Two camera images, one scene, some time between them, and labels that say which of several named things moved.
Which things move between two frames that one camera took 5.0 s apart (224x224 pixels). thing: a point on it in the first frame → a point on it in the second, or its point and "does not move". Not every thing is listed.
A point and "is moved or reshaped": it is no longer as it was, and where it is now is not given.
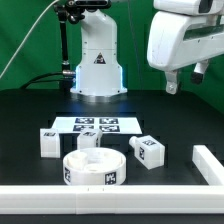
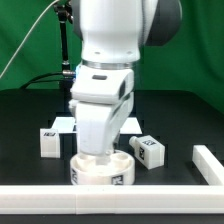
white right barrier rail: (209, 167) does not move
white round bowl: (94, 166) is moved or reshaped
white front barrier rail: (111, 199) does not move
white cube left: (50, 143) does not move
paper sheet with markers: (117, 125) does not move
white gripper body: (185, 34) → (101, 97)
